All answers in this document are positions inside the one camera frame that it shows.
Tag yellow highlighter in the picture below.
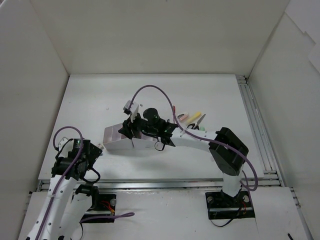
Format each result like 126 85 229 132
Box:
185 111 202 125

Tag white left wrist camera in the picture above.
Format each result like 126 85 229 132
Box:
58 137 69 150

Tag aluminium rail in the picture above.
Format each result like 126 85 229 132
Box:
37 174 281 192
235 75 285 187

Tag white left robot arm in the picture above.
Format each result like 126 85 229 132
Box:
26 138 102 240

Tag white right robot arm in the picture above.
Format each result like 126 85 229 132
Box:
118 106 249 206

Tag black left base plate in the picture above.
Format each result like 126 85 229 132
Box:
81 193 117 224

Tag pink white mini stapler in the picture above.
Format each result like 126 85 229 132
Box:
176 111 189 123

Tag aluminium front rail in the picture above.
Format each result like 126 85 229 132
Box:
37 174 281 192

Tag white divided organizer left box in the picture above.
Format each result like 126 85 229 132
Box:
102 123 134 151

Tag white divided organizer right box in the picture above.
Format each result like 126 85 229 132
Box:
131 134 158 150

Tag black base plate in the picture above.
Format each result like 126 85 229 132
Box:
205 190 256 220
81 193 117 224

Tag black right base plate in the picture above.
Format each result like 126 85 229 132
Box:
205 190 256 220

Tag aluminium right side rail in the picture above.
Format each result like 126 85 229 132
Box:
235 75 285 187

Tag black handled scissors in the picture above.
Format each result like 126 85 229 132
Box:
187 114 206 130

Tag white divided organizer box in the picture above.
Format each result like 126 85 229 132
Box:
102 123 134 151
131 134 158 150

